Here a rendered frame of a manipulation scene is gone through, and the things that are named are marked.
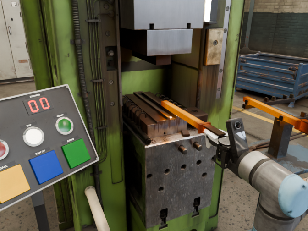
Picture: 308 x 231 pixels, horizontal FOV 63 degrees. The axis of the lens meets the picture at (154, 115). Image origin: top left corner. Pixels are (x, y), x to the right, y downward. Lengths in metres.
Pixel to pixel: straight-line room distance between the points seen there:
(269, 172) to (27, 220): 1.85
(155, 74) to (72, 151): 0.88
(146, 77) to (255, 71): 3.58
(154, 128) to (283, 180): 0.59
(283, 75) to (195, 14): 3.75
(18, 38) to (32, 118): 5.35
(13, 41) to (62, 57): 5.10
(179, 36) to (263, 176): 0.61
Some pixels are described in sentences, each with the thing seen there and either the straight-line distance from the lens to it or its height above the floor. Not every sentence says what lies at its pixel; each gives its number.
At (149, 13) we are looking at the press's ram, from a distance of 0.98.
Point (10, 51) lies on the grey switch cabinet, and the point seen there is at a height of 0.67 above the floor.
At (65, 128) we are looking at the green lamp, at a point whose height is 1.08.
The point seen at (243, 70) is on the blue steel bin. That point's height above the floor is 0.44.
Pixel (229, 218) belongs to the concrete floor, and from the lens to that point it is 2.11.
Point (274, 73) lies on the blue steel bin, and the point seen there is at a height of 0.49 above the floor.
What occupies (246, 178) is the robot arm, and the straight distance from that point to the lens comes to 0.74.
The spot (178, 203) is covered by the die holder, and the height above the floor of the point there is 0.56.
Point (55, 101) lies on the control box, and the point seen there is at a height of 1.16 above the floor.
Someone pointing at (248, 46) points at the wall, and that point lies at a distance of 10.26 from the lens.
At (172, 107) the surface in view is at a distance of 1.08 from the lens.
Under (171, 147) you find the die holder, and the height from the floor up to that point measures 0.88.
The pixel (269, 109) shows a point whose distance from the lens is 1.20.
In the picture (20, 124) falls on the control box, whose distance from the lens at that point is 0.81.
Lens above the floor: 1.42
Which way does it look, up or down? 22 degrees down
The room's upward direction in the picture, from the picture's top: straight up
